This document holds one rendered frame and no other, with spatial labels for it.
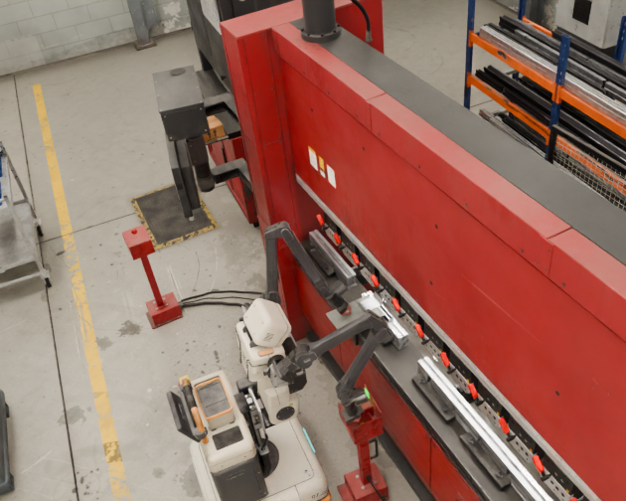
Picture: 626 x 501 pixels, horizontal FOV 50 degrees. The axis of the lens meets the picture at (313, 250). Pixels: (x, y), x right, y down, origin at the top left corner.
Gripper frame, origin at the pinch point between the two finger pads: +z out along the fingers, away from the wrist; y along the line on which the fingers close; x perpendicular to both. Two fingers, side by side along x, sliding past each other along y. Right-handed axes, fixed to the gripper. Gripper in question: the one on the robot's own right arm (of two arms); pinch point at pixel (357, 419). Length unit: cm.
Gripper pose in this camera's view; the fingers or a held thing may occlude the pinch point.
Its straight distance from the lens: 351.3
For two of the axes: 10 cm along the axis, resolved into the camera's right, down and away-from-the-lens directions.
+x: -3.7, -5.9, 7.2
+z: 3.2, 6.5, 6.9
